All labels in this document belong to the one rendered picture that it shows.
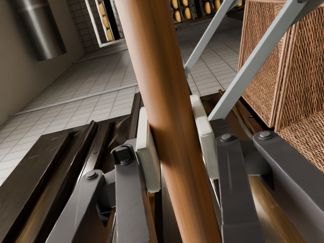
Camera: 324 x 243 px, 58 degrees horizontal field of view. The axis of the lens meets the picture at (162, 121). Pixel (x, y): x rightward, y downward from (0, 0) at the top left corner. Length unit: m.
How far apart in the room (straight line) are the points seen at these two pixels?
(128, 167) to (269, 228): 0.76
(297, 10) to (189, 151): 0.43
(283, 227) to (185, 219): 0.67
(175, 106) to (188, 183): 0.06
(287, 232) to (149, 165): 0.72
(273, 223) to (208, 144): 0.74
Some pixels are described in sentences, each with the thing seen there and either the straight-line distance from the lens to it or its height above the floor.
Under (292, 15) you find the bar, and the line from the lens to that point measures 0.58.
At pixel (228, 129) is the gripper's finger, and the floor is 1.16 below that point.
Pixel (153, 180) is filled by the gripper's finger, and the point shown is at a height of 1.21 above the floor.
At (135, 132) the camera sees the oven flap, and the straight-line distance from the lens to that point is 1.19.
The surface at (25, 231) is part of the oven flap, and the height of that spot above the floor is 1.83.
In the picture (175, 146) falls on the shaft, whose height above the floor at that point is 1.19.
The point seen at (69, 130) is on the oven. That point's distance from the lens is 1.92.
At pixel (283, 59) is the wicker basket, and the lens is 1.20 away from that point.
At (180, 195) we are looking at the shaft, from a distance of 0.21.
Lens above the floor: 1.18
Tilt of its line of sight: 4 degrees up
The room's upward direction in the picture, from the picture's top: 103 degrees counter-clockwise
